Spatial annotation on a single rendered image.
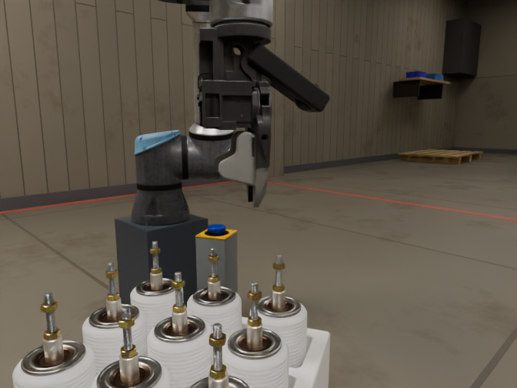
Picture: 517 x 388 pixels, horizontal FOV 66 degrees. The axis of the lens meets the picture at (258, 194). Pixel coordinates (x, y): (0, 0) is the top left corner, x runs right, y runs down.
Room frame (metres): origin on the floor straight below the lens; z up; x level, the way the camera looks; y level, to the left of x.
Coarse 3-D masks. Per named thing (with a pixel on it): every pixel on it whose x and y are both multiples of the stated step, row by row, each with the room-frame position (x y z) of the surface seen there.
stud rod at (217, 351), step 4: (216, 324) 0.39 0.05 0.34; (220, 324) 0.39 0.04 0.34; (216, 328) 0.39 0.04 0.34; (220, 328) 0.39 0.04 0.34; (216, 332) 0.39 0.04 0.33; (220, 332) 0.39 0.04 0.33; (216, 336) 0.39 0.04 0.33; (220, 336) 0.39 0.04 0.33; (216, 348) 0.39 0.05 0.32; (220, 348) 0.39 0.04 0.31; (216, 352) 0.39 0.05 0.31; (220, 352) 0.39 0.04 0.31; (216, 356) 0.39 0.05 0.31; (220, 356) 0.39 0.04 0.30; (216, 360) 0.39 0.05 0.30; (220, 360) 0.39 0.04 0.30; (216, 364) 0.39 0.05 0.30; (220, 364) 0.39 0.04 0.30; (216, 368) 0.39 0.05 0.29; (220, 368) 0.39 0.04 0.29
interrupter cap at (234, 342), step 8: (232, 336) 0.52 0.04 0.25; (240, 336) 0.52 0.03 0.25; (264, 336) 0.52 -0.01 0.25; (272, 336) 0.52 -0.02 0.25; (232, 344) 0.50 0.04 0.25; (240, 344) 0.50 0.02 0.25; (264, 344) 0.50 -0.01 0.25; (272, 344) 0.50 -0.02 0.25; (280, 344) 0.50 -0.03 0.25; (232, 352) 0.48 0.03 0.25; (240, 352) 0.48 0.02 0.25; (248, 352) 0.48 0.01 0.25; (256, 352) 0.48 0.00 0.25; (264, 352) 0.48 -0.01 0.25; (272, 352) 0.48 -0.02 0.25
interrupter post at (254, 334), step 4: (248, 328) 0.50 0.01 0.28; (252, 328) 0.49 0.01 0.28; (256, 328) 0.49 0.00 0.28; (260, 328) 0.50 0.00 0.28; (248, 332) 0.50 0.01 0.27; (252, 332) 0.49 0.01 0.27; (256, 332) 0.49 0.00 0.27; (260, 332) 0.50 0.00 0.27; (248, 336) 0.50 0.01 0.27; (252, 336) 0.49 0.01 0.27; (256, 336) 0.49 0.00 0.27; (260, 336) 0.50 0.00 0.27; (248, 340) 0.50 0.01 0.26; (252, 340) 0.49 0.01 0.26; (256, 340) 0.49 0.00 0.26; (260, 340) 0.50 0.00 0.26; (248, 344) 0.50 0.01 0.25; (252, 344) 0.49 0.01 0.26; (256, 344) 0.49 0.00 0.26; (260, 344) 0.50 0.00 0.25
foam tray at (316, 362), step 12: (312, 336) 0.64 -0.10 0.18; (324, 336) 0.64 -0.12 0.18; (312, 348) 0.61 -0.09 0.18; (324, 348) 0.61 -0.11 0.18; (312, 360) 0.57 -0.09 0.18; (324, 360) 0.60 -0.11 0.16; (300, 372) 0.54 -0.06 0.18; (312, 372) 0.54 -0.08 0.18; (324, 372) 0.61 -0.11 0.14; (300, 384) 0.51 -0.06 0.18; (312, 384) 0.52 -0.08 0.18; (324, 384) 0.61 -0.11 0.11
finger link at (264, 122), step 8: (264, 104) 0.48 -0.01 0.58; (264, 112) 0.46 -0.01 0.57; (256, 120) 0.46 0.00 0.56; (264, 120) 0.46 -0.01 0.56; (256, 128) 0.46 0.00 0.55; (264, 128) 0.46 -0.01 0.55; (256, 136) 0.46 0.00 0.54; (264, 136) 0.46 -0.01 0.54; (256, 144) 0.46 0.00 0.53; (264, 144) 0.46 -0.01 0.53; (256, 152) 0.46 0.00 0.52; (264, 152) 0.46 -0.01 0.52; (256, 160) 0.46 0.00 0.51; (264, 160) 0.46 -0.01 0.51
